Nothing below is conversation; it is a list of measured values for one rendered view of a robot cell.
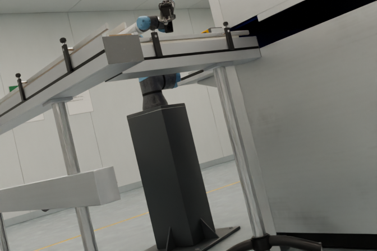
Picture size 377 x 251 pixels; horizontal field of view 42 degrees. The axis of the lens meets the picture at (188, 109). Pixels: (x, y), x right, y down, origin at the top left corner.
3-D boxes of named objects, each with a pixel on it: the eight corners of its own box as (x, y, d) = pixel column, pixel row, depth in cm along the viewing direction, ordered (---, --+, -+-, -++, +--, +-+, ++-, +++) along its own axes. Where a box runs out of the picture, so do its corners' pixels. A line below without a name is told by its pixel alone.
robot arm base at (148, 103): (137, 112, 278) (133, 96, 278) (153, 110, 290) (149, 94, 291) (158, 106, 270) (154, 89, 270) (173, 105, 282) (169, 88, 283)
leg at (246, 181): (279, 248, 192) (233, 61, 196) (263, 255, 186) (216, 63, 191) (263, 247, 199) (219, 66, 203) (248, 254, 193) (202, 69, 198)
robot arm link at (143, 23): (99, 38, 306) (141, 10, 269) (114, 37, 313) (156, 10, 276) (104, 56, 306) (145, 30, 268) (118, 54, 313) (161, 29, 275)
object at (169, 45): (239, 65, 215) (230, 31, 216) (264, 55, 203) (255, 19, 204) (102, 83, 173) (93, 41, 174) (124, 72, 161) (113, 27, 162)
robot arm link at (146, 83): (137, 96, 281) (132, 73, 282) (156, 93, 290) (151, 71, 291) (148, 91, 272) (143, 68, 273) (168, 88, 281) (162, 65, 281)
